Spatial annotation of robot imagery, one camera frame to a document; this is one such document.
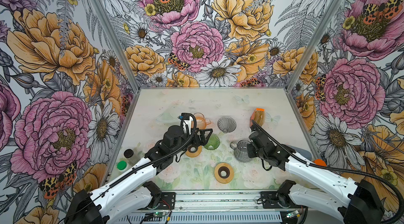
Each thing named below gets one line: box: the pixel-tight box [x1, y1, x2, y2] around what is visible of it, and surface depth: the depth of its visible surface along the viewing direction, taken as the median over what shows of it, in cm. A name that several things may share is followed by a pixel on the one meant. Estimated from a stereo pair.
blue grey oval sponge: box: [286, 144, 312, 161], surface depth 89 cm
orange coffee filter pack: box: [249, 107, 266, 128], surface depth 98 cm
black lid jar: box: [123, 148, 138, 162], surface depth 81 cm
